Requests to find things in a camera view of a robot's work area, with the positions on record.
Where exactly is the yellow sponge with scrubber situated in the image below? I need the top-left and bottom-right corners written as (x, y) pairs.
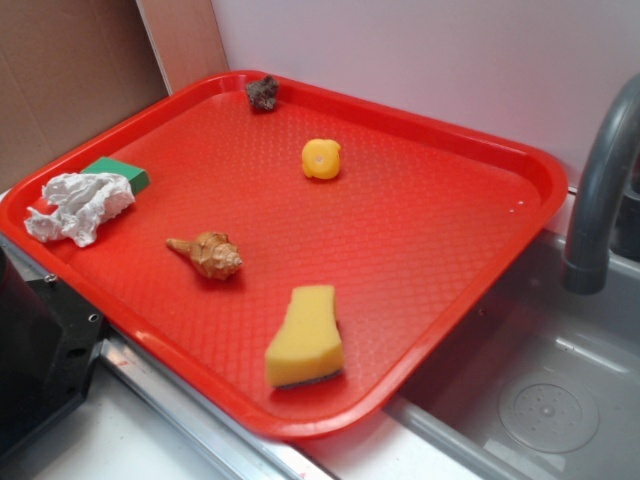
top-left (265, 285), bottom-right (345, 388)

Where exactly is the green sponge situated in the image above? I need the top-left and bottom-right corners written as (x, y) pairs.
top-left (81, 157), bottom-right (151, 196)

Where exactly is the brown cardboard panel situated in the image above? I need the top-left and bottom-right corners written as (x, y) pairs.
top-left (1, 1), bottom-right (167, 190)

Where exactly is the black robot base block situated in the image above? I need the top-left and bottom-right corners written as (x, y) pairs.
top-left (1, 251), bottom-right (105, 461)

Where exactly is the yellow rubber duck toy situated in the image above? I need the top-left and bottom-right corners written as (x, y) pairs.
top-left (301, 139), bottom-right (341, 180)

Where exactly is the grey toy sink basin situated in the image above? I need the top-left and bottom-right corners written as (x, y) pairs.
top-left (387, 232), bottom-right (639, 479)

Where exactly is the brown conch seashell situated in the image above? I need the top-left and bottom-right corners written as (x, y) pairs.
top-left (165, 232), bottom-right (243, 281)

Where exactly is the grey plastic faucet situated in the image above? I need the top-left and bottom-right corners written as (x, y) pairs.
top-left (561, 76), bottom-right (639, 295)

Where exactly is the dark brown rock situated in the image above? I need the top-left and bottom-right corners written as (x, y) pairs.
top-left (245, 75), bottom-right (279, 112)

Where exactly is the red plastic tray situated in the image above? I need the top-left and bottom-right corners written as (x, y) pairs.
top-left (1, 71), bottom-right (567, 440)

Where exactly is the crumpled white paper towel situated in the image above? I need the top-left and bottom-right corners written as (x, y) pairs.
top-left (24, 173), bottom-right (135, 248)

